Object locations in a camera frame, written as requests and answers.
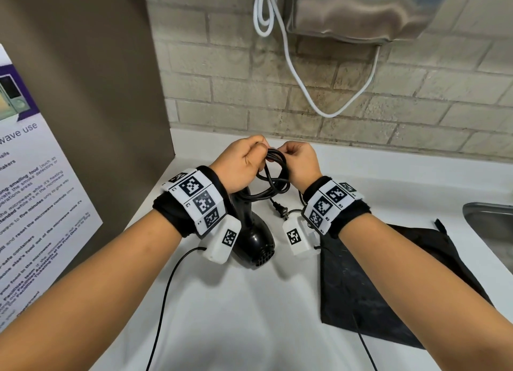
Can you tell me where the black drawstring bag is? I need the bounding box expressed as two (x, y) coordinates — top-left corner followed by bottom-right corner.
(318, 218), (494, 350)

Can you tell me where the steel sink basin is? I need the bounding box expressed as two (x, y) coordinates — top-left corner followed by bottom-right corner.
(463, 202), (513, 275)

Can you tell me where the black hair dryer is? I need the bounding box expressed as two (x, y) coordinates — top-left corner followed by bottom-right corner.
(228, 185), (277, 270)

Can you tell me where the person's left forearm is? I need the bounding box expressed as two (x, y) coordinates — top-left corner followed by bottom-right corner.
(0, 210), (210, 371)

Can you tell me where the black wristband with marker tags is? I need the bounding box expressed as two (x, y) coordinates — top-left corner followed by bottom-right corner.
(152, 165), (230, 239)
(301, 176), (372, 239)

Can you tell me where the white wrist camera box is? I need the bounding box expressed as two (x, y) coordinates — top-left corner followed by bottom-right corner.
(282, 216), (319, 257)
(201, 215), (242, 265)

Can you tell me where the person's right forearm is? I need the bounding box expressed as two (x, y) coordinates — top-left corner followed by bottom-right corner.
(338, 213), (513, 371)

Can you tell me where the person's left hand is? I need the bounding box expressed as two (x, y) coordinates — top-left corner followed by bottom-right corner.
(208, 135), (272, 194)

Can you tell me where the black hair dryer power cord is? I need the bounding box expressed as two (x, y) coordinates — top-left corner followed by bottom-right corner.
(240, 148), (306, 223)

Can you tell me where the thin black camera cable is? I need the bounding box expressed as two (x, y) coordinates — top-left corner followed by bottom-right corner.
(145, 246), (207, 371)
(352, 314), (380, 371)

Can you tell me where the white cable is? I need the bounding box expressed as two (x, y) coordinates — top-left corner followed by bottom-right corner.
(253, 0), (381, 119)

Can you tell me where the stainless steel wall dispenser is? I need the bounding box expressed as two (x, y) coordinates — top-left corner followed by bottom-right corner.
(284, 0), (454, 45)

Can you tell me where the white and purple instruction poster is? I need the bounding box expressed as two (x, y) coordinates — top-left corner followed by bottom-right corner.
(0, 43), (103, 336)

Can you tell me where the person's right hand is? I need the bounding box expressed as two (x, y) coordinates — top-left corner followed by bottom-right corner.
(280, 141), (324, 194)

